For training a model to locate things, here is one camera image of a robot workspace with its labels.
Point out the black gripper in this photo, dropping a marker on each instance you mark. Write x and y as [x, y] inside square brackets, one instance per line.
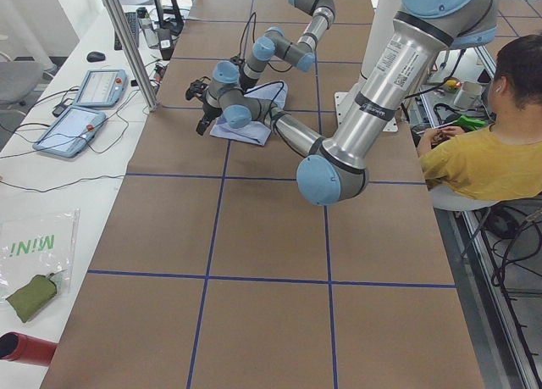
[207, 108]

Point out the light blue striped shirt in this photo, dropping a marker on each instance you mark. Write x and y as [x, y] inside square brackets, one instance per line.
[254, 130]

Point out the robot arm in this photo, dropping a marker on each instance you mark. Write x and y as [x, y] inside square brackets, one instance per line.
[299, 53]
[333, 169]

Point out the black power adapter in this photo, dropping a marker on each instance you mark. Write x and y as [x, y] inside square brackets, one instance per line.
[165, 43]

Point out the far blue teach pendant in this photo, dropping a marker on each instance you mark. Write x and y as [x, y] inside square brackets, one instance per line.
[101, 88]

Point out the blue teach pendant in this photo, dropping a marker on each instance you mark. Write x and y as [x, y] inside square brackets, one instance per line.
[101, 88]
[71, 132]

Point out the near blue teach pendant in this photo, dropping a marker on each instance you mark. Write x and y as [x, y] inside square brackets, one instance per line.
[71, 132]

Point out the black keyboard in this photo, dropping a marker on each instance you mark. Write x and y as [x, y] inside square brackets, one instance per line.
[133, 24]

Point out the black computer mouse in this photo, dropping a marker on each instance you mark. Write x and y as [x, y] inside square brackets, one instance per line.
[95, 56]

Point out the grey office chair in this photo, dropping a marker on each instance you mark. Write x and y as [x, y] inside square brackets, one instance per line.
[18, 80]

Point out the clear MINI plastic bag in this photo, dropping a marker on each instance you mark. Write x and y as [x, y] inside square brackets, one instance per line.
[42, 244]

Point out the green folded cloth pouch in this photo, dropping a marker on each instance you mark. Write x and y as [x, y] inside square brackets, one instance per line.
[28, 300]

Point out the red bottle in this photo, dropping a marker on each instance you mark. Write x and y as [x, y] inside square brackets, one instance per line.
[21, 348]

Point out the person in yellow shirt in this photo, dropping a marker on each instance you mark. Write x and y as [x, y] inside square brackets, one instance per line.
[502, 161]

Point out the aluminium frame post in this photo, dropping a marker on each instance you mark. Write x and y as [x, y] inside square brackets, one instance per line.
[131, 52]

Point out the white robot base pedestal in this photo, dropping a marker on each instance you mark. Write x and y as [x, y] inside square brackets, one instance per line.
[380, 33]

